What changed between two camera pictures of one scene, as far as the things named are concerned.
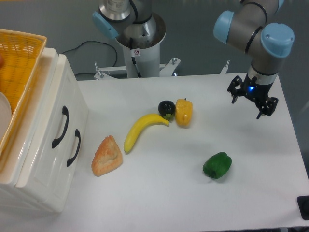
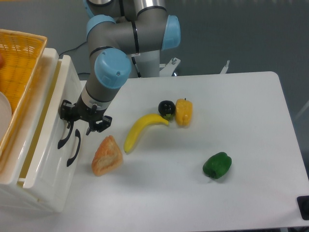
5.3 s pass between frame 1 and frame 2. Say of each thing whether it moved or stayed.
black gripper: moved
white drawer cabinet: stayed
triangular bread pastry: stayed
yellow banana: stayed
